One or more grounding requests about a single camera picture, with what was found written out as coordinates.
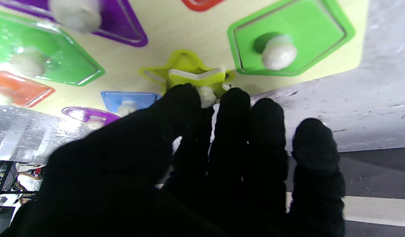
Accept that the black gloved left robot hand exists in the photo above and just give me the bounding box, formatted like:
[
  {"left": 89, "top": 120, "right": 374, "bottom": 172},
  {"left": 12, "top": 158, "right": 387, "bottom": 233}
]
[{"left": 0, "top": 83, "right": 346, "bottom": 237}]

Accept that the purple circle puzzle piece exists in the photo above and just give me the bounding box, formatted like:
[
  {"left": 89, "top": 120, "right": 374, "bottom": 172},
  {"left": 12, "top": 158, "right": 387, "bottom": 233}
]
[{"left": 61, "top": 106, "right": 121, "bottom": 131}]

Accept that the blue diamond puzzle piece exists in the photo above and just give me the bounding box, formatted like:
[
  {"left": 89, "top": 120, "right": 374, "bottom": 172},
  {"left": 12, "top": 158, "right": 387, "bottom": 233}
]
[{"left": 100, "top": 91, "right": 162, "bottom": 118}]

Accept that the yellow star puzzle piece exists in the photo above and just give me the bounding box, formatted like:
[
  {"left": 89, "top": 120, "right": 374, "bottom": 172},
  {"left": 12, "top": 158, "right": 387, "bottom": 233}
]
[{"left": 168, "top": 67, "right": 228, "bottom": 108}]

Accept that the orange rectangle puzzle piece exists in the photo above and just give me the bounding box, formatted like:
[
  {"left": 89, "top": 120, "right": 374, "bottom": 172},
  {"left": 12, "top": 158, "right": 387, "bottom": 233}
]
[{"left": 0, "top": 68, "right": 56, "bottom": 108}]

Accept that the green hexagon puzzle piece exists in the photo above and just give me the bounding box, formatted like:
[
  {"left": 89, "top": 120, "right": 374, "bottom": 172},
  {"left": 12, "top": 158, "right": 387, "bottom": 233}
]
[{"left": 0, "top": 9, "right": 106, "bottom": 87}]

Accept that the purple triangle puzzle piece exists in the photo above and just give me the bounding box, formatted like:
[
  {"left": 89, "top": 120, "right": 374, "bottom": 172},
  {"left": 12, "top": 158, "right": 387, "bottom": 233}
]
[{"left": 0, "top": 0, "right": 149, "bottom": 47}]

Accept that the red square puzzle piece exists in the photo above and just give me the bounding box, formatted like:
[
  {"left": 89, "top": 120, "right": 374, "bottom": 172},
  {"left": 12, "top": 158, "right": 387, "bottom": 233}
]
[{"left": 181, "top": 0, "right": 226, "bottom": 12}]

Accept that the green pentagon puzzle piece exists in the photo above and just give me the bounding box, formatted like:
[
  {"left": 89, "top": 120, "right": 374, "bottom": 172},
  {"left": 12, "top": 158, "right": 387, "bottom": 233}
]
[{"left": 235, "top": 0, "right": 347, "bottom": 73}]

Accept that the yellow wooden puzzle board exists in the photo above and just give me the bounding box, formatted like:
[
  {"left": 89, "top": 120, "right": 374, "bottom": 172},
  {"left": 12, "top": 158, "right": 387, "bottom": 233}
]
[{"left": 0, "top": 0, "right": 369, "bottom": 133}]

